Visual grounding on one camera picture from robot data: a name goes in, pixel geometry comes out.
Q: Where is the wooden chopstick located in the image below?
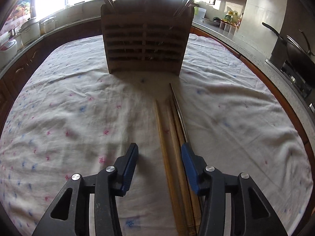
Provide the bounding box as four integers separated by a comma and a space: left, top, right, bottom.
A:
169, 98, 203, 229
154, 100, 188, 236
166, 98, 196, 235

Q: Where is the white floral tablecloth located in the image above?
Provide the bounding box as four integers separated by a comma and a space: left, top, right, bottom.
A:
1, 35, 313, 235

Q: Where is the gas stove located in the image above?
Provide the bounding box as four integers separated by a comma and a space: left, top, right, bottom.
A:
266, 59, 314, 115

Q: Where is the wooden utensil holder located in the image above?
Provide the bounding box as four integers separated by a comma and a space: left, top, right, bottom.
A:
100, 0, 194, 75

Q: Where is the spice jars set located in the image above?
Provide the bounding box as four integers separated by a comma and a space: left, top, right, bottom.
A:
220, 20, 238, 35

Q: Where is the yellow oil bottle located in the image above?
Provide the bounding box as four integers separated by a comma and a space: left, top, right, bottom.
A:
224, 11, 239, 25

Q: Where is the white green pitcher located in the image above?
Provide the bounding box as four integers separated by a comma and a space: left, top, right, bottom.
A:
193, 6, 207, 22

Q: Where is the small white pot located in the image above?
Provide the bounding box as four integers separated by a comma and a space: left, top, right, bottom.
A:
40, 16, 59, 34

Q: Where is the white red rice cooker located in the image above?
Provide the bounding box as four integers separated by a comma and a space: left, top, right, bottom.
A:
0, 39, 17, 69

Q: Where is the white slow cooker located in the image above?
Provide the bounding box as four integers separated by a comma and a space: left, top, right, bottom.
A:
19, 17, 41, 46

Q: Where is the tropical fruit poster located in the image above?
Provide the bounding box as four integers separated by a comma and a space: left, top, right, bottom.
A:
2, 0, 36, 32

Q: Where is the black wok with handle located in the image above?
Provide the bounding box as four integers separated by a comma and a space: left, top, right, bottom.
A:
262, 22, 314, 82

